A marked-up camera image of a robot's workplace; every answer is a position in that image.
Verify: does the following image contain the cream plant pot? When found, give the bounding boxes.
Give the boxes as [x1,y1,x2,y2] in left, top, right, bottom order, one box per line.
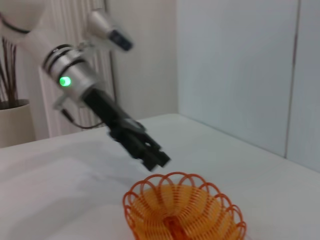
[0,98,36,149]

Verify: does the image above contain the dark dry plant stalks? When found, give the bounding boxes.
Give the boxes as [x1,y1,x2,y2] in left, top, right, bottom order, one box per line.
[0,36,20,103]

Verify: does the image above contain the black thin cable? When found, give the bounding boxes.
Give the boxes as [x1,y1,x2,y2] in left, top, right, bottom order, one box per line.
[61,108,111,130]

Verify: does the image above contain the white ribbed panel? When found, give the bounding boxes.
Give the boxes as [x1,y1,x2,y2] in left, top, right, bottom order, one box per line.
[39,0,116,138]

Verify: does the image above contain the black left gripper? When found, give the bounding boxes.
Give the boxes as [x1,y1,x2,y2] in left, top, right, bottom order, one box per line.
[83,86,172,172]

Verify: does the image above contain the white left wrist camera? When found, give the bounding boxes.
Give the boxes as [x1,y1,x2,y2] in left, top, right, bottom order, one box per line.
[85,9,134,52]

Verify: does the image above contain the orange wire basket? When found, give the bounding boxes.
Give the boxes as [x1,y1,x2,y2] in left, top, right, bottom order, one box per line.
[122,171,248,240]

